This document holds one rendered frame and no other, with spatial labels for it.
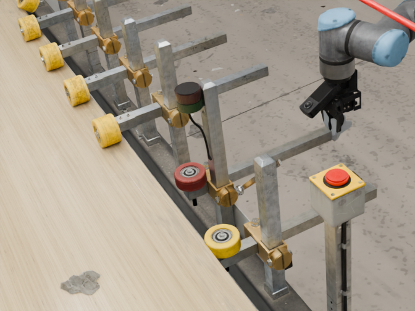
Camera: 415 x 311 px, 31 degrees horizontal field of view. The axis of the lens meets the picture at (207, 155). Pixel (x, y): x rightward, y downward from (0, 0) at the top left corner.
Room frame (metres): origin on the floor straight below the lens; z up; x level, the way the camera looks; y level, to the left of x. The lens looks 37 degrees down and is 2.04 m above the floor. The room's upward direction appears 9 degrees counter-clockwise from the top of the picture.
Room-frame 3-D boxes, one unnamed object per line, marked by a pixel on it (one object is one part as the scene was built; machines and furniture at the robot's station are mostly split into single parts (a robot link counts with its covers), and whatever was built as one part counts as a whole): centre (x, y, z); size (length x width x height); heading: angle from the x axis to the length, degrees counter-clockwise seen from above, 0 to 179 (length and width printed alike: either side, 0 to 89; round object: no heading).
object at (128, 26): (1.90, 0.17, 0.89); 0.04 x 0.04 x 0.48; 22
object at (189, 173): (1.45, 0.05, 0.85); 0.08 x 0.08 x 0.11
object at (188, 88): (1.42, 0.02, 1.06); 0.06 x 0.06 x 0.22; 22
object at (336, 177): (0.97, -0.21, 1.22); 0.04 x 0.04 x 0.02
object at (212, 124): (1.44, -0.02, 0.93); 0.04 x 0.04 x 0.48; 22
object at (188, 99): (1.42, 0.02, 1.16); 0.06 x 0.06 x 0.02
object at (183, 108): (1.42, 0.02, 1.13); 0.06 x 0.06 x 0.02
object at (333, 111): (1.62, -0.37, 0.97); 0.09 x 0.08 x 0.12; 112
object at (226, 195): (1.46, -0.01, 0.85); 0.14 x 0.06 x 0.05; 22
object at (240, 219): (1.42, -0.06, 0.75); 0.26 x 0.01 x 0.10; 22
